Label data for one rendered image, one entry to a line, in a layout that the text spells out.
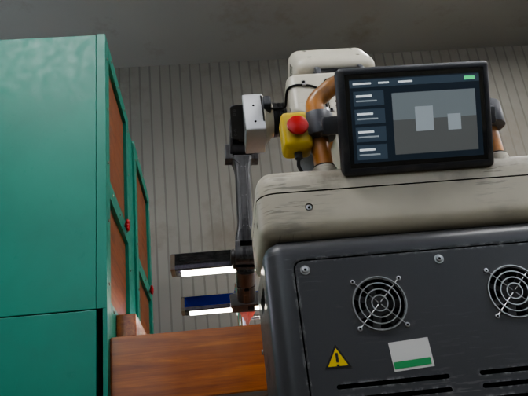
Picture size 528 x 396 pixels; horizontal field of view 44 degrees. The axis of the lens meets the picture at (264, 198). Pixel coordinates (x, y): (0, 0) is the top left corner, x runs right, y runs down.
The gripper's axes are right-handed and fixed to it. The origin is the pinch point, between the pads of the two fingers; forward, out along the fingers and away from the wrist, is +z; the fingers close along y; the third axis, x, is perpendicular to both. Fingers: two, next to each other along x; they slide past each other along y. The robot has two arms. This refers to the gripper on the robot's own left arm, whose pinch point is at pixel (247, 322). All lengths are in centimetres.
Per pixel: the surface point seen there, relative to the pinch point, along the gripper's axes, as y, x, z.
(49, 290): 56, 8, -22
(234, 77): -14, -280, -6
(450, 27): -166, -275, -36
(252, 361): 0.4, 23.8, -4.0
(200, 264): 13.8, -24.9, -7.7
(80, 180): 48, -17, -45
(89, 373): 45, 26, -7
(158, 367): 26.5, 23.3, -4.3
